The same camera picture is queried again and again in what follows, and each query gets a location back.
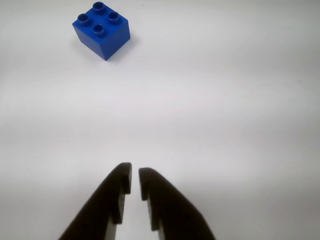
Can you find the blue lego brick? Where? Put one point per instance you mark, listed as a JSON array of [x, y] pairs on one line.
[[100, 37]]

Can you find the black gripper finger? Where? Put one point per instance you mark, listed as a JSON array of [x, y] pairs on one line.
[[100, 212], [175, 215]]

